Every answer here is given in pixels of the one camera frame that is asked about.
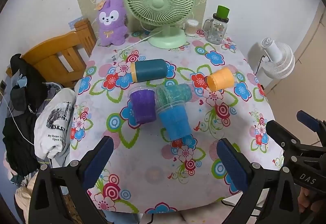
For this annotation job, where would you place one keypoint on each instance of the green desk fan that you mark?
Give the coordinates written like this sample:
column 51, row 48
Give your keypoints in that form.
column 159, row 2

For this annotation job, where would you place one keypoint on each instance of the wooden chair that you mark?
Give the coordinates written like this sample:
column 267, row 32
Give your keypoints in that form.
column 51, row 55

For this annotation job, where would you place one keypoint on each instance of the blue glitter cup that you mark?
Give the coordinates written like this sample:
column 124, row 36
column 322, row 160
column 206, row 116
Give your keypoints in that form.
column 175, row 122

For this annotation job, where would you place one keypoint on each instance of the white printed shirt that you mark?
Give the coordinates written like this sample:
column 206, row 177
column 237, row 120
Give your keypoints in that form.
column 57, row 122

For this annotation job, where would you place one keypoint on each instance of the orange cup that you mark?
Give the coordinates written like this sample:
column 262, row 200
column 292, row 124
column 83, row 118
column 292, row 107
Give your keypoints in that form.
column 221, row 79

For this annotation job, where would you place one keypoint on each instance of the glass jar with green lid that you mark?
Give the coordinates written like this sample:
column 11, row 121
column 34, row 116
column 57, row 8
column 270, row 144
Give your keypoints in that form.
column 216, row 30

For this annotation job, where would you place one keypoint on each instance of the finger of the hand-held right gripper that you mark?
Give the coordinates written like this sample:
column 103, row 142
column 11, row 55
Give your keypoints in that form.
column 307, row 119
column 280, row 134

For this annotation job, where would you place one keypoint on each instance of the beige cloth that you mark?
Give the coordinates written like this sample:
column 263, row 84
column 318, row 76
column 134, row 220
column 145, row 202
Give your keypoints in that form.
column 24, row 196

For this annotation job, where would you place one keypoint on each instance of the white fan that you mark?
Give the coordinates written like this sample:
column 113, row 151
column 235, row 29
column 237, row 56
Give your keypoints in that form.
column 279, row 58

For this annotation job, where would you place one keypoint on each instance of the cotton swab container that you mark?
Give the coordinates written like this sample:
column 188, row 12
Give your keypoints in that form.
column 191, row 27

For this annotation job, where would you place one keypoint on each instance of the purple glitter cup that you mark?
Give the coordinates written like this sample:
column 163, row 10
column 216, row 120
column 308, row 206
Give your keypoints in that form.
column 143, row 106

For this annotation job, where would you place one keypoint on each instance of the person's right hand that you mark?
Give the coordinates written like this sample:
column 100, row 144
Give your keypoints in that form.
column 303, row 197

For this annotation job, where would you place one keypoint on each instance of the purple plush toy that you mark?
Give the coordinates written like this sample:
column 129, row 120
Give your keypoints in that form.
column 110, row 33

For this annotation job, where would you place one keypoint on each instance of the black garment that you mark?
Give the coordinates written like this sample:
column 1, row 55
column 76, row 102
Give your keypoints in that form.
column 19, row 137

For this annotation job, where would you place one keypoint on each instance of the floral tablecloth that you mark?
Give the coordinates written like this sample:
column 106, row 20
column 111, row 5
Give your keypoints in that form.
column 152, row 155

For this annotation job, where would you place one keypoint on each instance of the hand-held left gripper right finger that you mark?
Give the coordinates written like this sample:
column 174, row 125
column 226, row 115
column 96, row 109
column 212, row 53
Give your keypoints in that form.
column 233, row 166

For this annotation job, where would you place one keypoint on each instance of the dark teal cup yellow rim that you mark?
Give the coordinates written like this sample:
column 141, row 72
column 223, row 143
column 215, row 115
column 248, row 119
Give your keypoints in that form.
column 150, row 70

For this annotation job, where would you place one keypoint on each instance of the teal glitter cup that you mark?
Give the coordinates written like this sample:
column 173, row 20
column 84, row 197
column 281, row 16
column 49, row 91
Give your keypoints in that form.
column 175, row 92

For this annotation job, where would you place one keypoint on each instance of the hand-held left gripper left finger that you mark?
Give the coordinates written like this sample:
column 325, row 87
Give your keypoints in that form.
column 98, row 160

